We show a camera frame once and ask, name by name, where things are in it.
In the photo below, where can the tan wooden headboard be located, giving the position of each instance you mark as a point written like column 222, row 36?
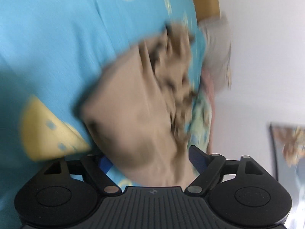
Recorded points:
column 206, row 9

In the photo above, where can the framed wall picture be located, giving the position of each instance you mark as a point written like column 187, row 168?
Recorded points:
column 288, row 145

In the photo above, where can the pink fluffy blanket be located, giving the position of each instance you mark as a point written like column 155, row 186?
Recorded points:
column 208, row 87

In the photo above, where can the green cartoon fleece blanket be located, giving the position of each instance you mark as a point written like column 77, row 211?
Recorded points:
column 200, row 127

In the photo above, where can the tan t-shirt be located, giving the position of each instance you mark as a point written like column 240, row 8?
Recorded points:
column 138, row 111

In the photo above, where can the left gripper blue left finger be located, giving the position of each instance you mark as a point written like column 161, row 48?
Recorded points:
column 102, row 183

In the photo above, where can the grey pillow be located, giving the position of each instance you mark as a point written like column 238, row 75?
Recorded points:
column 217, row 57

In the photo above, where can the teal smiley bed sheet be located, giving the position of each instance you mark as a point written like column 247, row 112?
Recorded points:
column 52, row 51

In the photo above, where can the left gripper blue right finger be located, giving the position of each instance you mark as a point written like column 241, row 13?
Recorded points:
column 209, row 168

